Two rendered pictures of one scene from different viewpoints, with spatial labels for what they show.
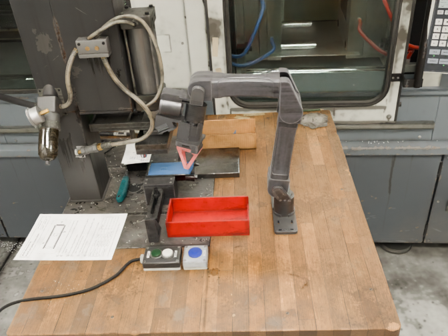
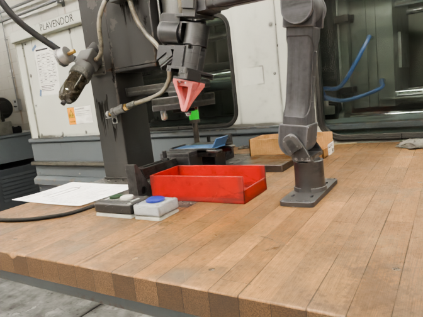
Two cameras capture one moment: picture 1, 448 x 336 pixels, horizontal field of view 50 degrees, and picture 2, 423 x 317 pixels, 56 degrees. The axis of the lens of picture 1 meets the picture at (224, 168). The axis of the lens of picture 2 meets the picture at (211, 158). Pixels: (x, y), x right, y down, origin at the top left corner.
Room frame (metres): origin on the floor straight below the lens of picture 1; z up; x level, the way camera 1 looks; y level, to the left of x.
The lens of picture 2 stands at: (0.34, -0.38, 1.13)
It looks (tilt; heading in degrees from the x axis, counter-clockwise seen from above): 9 degrees down; 28
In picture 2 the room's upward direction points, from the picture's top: 6 degrees counter-clockwise
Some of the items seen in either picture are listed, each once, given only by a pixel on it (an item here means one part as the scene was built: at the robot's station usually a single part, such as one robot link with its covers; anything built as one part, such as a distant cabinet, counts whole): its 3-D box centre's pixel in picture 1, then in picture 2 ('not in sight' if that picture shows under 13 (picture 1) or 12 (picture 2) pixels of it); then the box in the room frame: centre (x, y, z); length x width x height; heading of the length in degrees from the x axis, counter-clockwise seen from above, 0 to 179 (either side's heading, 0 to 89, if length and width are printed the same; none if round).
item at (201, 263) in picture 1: (196, 260); (157, 214); (0.99, 0.10, 0.90); 0.07 x 0.07 x 0.06; 86
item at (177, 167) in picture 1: (171, 165); (200, 142); (1.34, 0.17, 1.00); 0.15 x 0.07 x 0.03; 86
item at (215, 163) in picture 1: (217, 162); (267, 162); (1.47, 0.02, 0.91); 0.17 x 0.16 x 0.02; 176
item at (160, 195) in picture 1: (156, 209); (157, 172); (1.18, 0.22, 0.95); 0.15 x 0.03 x 0.10; 176
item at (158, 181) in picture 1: (162, 168); (193, 148); (1.35, 0.21, 0.98); 0.20 x 0.10 x 0.01; 176
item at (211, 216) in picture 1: (209, 216); (207, 182); (1.14, 0.06, 0.93); 0.25 x 0.12 x 0.06; 86
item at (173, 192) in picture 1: (164, 178); (194, 162); (1.35, 0.21, 0.94); 0.20 x 0.10 x 0.07; 176
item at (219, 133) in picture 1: (224, 135); (291, 146); (1.63, -0.01, 0.93); 0.25 x 0.13 x 0.08; 86
